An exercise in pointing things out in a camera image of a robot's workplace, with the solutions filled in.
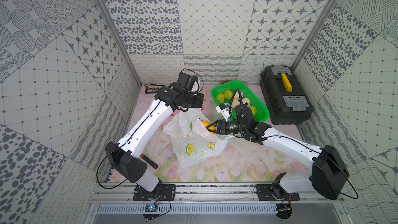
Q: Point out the white lemon print bag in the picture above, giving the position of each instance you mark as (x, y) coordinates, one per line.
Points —
(192, 142)

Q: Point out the floral pink table mat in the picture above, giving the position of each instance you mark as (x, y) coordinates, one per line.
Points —
(241, 161)

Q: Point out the white pear centre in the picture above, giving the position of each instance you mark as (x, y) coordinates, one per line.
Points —
(235, 103)

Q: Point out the black small tray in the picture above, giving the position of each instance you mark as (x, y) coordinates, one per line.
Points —
(152, 89)

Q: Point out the green plastic basket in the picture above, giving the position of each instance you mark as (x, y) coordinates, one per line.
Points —
(262, 113)

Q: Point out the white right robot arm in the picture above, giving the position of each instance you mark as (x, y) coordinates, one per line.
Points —
(327, 174)

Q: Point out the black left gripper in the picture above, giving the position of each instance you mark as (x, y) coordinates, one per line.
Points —
(197, 100)

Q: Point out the green pear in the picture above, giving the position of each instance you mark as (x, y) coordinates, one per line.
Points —
(220, 98)
(228, 95)
(253, 110)

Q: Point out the black plastic toolbox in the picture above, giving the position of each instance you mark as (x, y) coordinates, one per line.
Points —
(284, 96)

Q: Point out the green pear top back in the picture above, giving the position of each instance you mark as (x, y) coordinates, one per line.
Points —
(228, 95)

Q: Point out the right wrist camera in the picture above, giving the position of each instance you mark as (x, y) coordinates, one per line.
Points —
(223, 110)

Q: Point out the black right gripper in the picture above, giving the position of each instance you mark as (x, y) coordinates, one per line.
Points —
(221, 126)

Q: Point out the yellow pear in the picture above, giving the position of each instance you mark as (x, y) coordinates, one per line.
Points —
(205, 123)

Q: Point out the white pear right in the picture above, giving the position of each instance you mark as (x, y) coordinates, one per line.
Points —
(246, 101)

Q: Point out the green pear left back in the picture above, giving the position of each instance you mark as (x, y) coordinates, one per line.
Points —
(220, 98)

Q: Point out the green pear front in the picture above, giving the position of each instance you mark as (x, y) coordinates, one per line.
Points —
(253, 110)

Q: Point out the red handled tool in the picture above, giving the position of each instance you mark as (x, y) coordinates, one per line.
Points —
(149, 161)

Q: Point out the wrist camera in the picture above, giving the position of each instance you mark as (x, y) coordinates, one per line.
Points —
(223, 110)
(185, 83)

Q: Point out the white pear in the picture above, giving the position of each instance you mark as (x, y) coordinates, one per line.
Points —
(235, 103)
(238, 95)
(246, 101)

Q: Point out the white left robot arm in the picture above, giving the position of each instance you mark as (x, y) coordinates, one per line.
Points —
(124, 155)

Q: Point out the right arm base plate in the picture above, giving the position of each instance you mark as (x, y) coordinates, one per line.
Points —
(268, 192)

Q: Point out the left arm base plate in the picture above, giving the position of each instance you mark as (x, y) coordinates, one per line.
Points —
(161, 192)

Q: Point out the white pear top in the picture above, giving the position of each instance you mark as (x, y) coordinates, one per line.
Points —
(238, 95)

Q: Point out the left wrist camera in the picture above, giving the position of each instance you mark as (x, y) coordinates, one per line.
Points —
(185, 83)

